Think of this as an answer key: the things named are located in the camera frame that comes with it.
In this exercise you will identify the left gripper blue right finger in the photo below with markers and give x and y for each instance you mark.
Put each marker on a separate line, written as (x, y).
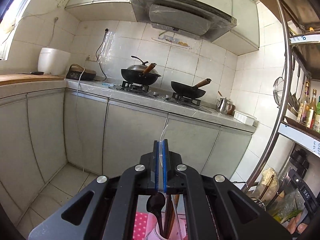
(164, 159)

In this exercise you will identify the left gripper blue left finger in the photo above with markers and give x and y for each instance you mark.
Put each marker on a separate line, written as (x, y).
(155, 168)

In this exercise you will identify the black plastic spoon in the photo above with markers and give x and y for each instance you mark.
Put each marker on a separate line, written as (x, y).
(155, 205)

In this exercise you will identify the brown wooden chopstick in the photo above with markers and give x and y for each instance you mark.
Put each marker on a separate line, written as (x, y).
(172, 202)

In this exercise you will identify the person's right hand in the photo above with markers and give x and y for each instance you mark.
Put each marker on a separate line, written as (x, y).
(296, 224)

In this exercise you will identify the glass bowl of vegetables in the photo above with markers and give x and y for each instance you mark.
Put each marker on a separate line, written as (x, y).
(282, 203)

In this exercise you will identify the green scallions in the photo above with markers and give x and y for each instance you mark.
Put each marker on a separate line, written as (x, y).
(284, 218)

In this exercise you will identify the gas stove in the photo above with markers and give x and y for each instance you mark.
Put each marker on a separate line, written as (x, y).
(156, 94)

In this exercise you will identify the black blender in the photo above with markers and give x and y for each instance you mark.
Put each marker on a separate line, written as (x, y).
(298, 161)

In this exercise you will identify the napa cabbage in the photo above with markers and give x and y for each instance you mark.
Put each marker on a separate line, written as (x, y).
(268, 185)

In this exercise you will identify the stainless steel kettle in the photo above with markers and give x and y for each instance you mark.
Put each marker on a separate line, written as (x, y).
(222, 105)

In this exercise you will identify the black wok with lid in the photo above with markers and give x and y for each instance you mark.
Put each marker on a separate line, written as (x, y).
(141, 74)

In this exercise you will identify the white container on counter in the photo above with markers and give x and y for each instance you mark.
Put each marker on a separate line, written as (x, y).
(245, 118)

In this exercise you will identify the pink polka dot cloth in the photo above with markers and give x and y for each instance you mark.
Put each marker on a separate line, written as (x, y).
(139, 229)

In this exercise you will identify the sauce bottles on shelf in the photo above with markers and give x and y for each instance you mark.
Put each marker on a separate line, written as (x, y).
(307, 107)

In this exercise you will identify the black electric griddle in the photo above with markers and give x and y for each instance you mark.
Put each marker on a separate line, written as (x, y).
(77, 72)

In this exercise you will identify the white rice cooker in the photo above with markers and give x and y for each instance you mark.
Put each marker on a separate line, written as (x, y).
(53, 61)

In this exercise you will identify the range hood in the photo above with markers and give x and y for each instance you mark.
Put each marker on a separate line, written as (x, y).
(190, 18)

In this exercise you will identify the wooden cutting board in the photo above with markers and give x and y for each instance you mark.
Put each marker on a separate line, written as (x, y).
(23, 78)

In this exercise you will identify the black wok wooden handle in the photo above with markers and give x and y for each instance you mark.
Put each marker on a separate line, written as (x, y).
(192, 92)

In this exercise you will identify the wire skimmer strainer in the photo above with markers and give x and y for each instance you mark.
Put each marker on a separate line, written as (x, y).
(278, 88)

